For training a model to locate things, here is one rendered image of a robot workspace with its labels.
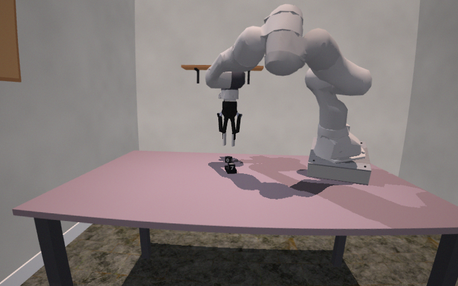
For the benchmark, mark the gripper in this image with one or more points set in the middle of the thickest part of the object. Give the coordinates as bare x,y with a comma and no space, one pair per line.
229,111

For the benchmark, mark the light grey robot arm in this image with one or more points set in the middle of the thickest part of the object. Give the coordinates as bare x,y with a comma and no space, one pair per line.
285,50

